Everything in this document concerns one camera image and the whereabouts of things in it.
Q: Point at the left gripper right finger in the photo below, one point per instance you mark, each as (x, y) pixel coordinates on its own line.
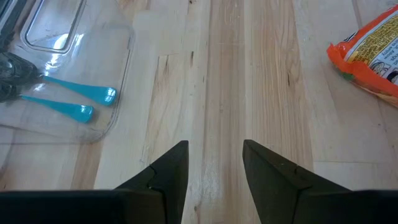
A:
(273, 180)

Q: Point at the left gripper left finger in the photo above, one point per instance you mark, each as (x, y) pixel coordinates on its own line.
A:
(168, 186)

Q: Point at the orange ramen packet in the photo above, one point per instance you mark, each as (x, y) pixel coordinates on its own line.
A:
(373, 53)

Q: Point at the narrow clear plastic container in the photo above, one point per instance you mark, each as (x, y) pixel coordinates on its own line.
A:
(93, 62)

